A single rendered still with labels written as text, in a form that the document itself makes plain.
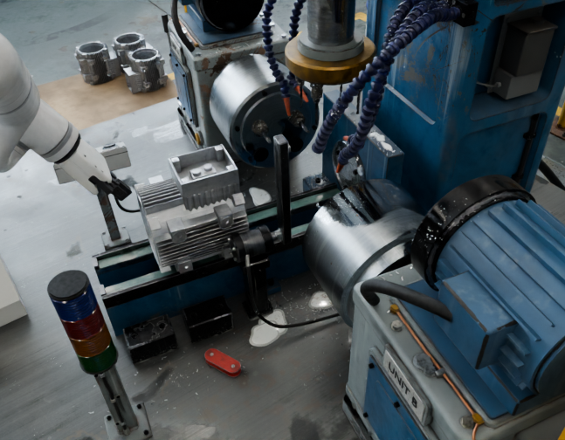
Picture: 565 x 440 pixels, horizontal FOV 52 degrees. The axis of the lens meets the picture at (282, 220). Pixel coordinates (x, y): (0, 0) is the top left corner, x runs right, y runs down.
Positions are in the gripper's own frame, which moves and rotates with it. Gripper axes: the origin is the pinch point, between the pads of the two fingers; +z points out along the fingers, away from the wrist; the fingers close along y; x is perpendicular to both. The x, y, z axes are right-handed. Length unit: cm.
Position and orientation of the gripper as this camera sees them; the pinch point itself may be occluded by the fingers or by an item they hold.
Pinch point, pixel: (120, 189)
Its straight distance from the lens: 125.8
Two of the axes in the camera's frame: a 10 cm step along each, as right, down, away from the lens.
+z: 4.9, 5.0, 7.1
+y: 3.9, 6.0, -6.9
